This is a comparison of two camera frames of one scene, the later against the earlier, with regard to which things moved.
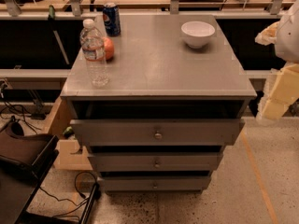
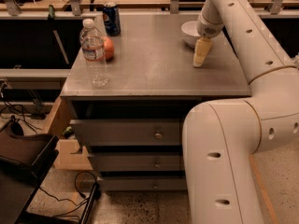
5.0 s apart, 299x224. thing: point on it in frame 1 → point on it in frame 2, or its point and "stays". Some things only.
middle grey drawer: [155, 161] stays
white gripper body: [288, 39] → [207, 27]
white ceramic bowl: [197, 34] stays
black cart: [25, 161] stays
